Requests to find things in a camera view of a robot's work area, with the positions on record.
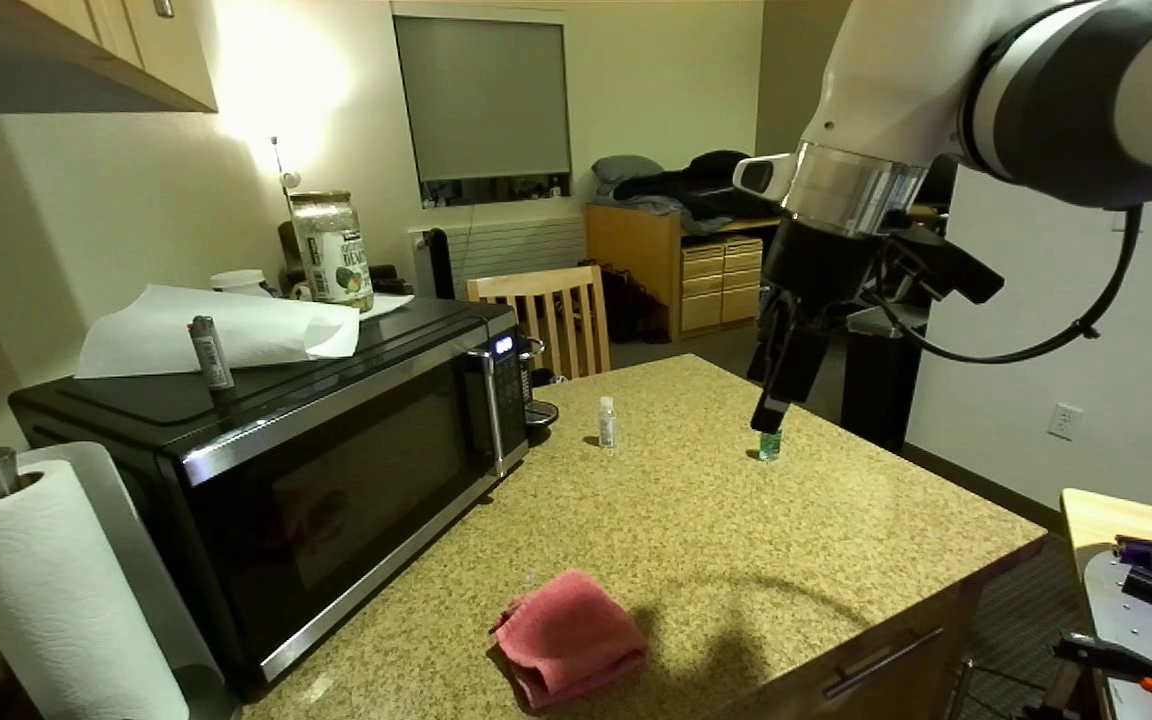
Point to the wooden slatted chair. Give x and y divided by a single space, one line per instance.
549 313

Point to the white baseboard heater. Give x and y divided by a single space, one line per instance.
508 247

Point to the white paper sheet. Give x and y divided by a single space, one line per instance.
148 335

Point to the gray bag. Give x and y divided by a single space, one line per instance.
622 174

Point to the wooden drawer unit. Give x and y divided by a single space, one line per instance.
680 266

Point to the gray cylindrical tube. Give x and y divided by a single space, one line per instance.
211 353

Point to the wooden base cabinet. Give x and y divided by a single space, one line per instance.
921 627

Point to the window with gray blind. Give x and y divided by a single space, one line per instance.
480 102

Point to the white paper towel roll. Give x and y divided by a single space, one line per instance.
42 602

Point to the wooden upper cabinets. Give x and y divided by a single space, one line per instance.
137 34

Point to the black coffee maker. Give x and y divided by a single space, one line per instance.
536 403

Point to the small clear bottle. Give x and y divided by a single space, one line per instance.
605 426

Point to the white bowl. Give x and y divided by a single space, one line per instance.
239 281

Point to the black microwave oven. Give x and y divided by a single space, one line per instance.
337 492

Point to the pink towel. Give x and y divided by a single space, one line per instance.
569 640

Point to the black bin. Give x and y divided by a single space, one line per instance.
883 385

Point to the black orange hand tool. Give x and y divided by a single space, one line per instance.
1109 658

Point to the brown wooden door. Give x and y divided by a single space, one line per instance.
797 66

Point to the green hand sanitizer bottle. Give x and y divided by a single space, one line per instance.
770 447

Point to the black water bottle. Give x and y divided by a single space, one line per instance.
437 266

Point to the white wall outlet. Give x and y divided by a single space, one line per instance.
1067 422

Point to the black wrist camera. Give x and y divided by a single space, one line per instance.
950 270

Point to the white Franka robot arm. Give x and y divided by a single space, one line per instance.
937 81

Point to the black bag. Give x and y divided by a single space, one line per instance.
711 181

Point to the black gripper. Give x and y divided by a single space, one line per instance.
822 274

